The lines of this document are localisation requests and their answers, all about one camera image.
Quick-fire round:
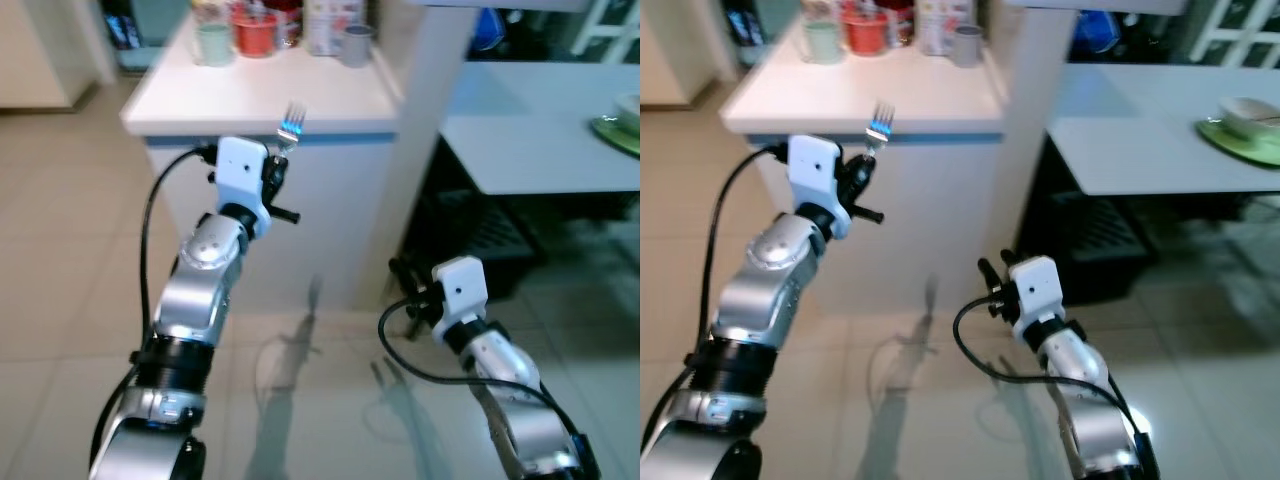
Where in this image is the white printed carton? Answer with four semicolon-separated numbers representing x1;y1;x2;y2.
302;0;347;57
914;0;960;57

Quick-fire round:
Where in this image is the white chair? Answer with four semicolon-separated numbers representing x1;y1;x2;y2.
1188;0;1280;67
568;0;641;63

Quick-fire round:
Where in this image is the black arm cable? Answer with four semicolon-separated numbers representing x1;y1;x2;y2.
377;296;593;471
951;294;1153;453
138;145;220;363
694;142;792;363

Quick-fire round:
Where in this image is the green plate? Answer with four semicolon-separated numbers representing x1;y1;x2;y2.
1194;116;1280;168
587;114;641;158

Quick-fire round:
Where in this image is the black rectangular object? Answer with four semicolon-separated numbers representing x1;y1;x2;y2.
99;10;142;52
724;8;767;48

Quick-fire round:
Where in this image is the white kitchen counter cabinet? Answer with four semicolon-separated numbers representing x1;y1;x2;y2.
720;10;1007;313
120;10;403;313

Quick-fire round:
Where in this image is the pale green mug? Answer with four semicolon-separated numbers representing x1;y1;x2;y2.
194;22;237;68
802;22;844;66

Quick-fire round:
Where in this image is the silver metal fork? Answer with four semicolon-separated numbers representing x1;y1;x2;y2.
276;99;308;157
864;99;897;157

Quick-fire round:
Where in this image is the grey mug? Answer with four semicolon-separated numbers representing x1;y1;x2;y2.
339;25;377;69
949;25;987;69

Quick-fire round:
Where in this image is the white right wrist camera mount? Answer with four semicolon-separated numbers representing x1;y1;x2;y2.
431;256;489;347
1007;255;1062;343

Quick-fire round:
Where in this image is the red cup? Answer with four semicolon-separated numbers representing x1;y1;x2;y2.
231;9;282;59
841;9;892;57

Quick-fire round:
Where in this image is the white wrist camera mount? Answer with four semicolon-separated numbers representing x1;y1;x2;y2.
431;256;489;347
1007;255;1062;343
786;134;852;242
214;136;272;240

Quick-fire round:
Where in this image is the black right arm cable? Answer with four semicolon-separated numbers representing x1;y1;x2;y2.
377;296;593;471
951;294;1153;453

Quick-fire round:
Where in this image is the black plastic crate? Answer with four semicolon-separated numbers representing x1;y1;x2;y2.
1014;188;1153;307
399;188;548;303

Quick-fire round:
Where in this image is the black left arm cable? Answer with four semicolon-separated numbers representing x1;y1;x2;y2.
138;145;220;363
694;142;792;363

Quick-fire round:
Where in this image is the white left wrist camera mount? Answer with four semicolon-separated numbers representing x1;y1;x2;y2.
214;136;272;240
786;134;852;242

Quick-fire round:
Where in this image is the white ribbed bowl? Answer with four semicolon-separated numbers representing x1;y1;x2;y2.
611;92;641;137
1217;95;1280;144

